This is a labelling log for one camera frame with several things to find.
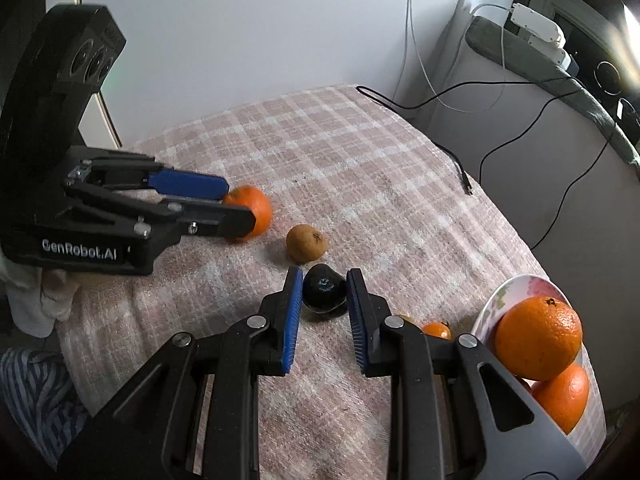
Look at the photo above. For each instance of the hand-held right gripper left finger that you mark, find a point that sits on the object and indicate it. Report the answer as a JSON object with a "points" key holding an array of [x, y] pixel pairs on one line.
{"points": [[292, 325]]}

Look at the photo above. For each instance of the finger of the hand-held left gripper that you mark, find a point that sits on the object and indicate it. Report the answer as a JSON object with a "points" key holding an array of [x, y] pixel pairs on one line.
{"points": [[190, 184], [220, 217]]}

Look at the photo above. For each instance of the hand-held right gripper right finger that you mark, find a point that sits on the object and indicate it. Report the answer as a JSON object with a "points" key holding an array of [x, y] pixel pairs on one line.
{"points": [[357, 330]]}

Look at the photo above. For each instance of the tangerine with stem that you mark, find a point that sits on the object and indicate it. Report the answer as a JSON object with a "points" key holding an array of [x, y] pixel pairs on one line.
{"points": [[257, 205]]}

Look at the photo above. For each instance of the dark tomato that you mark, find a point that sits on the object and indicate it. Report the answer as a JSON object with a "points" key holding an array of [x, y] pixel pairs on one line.
{"points": [[324, 292]]}

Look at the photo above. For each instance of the floral white plate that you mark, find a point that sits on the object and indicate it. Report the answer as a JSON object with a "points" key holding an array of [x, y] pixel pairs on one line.
{"points": [[505, 295]]}

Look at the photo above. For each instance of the orange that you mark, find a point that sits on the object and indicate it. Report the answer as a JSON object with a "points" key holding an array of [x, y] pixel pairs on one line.
{"points": [[562, 400], [537, 337]]}

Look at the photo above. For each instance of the small brown fruit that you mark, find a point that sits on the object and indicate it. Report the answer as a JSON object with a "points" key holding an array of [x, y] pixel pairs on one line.
{"points": [[307, 243]]}

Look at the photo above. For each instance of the plaid blanket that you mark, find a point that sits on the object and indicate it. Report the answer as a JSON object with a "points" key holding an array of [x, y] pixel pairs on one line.
{"points": [[350, 160]]}

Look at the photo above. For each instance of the blue striped cloth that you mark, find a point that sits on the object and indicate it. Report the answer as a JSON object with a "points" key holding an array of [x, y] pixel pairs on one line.
{"points": [[35, 400]]}

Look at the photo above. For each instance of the grey sill cloth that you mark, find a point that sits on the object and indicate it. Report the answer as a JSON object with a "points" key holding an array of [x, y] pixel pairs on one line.
{"points": [[590, 105]]}

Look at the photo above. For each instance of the white power strip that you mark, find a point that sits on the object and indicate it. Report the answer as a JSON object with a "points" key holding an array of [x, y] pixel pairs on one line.
{"points": [[537, 27]]}

